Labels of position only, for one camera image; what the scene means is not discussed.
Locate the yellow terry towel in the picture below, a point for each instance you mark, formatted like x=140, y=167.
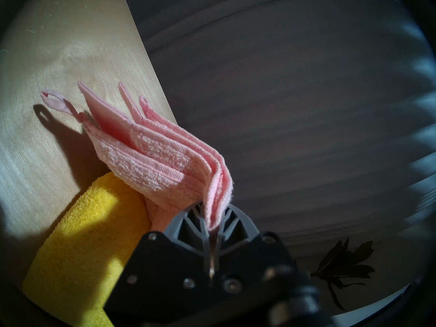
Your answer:
x=85, y=244

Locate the grey pleated curtain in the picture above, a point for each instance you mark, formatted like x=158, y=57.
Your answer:
x=289, y=108

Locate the tall dark leafy plant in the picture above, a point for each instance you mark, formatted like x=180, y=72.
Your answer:
x=344, y=265

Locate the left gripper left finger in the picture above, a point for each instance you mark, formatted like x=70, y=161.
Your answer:
x=170, y=265

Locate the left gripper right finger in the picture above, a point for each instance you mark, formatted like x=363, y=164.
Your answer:
x=248, y=261

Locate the pink terry towel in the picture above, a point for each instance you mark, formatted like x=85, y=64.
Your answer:
x=163, y=159

